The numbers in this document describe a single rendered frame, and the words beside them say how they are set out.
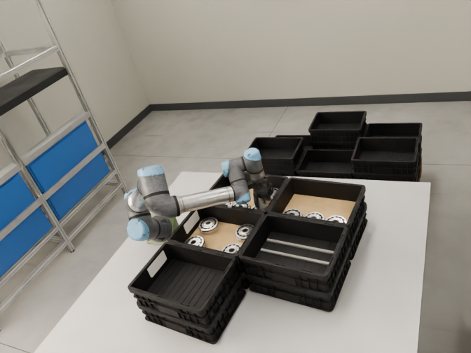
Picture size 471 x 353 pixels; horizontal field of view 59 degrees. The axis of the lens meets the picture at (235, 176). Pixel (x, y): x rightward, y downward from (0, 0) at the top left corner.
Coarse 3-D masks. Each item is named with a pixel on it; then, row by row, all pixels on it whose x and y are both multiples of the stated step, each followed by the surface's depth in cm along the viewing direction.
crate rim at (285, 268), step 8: (264, 216) 199; (272, 216) 198; (280, 216) 197; (288, 216) 195; (320, 224) 186; (328, 224) 185; (336, 224) 184; (256, 232) 192; (344, 232) 179; (248, 240) 188; (344, 240) 177; (336, 248) 172; (240, 256) 181; (336, 256) 170; (256, 264) 178; (264, 264) 175; (272, 264) 173; (280, 264) 172; (296, 272) 168; (304, 272) 166; (312, 272) 164; (328, 272) 163
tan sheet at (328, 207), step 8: (296, 200) 220; (304, 200) 218; (312, 200) 217; (320, 200) 215; (328, 200) 214; (336, 200) 212; (344, 200) 211; (288, 208) 216; (296, 208) 214; (304, 208) 213; (312, 208) 212; (320, 208) 210; (328, 208) 209; (336, 208) 207; (344, 208) 206; (352, 208) 205; (328, 216) 204; (344, 216) 201
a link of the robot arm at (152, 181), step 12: (144, 168) 182; (156, 168) 183; (144, 180) 181; (156, 180) 181; (132, 192) 217; (144, 192) 181; (156, 192) 180; (168, 192) 184; (132, 204) 213; (144, 204) 207
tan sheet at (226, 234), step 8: (224, 224) 217; (232, 224) 216; (216, 232) 214; (224, 232) 212; (232, 232) 211; (208, 240) 210; (216, 240) 208; (224, 240) 207; (232, 240) 206; (216, 248) 204
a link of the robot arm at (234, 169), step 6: (222, 162) 199; (228, 162) 198; (234, 162) 198; (240, 162) 197; (222, 168) 198; (228, 168) 197; (234, 168) 197; (240, 168) 198; (228, 174) 198; (234, 174) 196; (240, 174) 197; (234, 180) 196
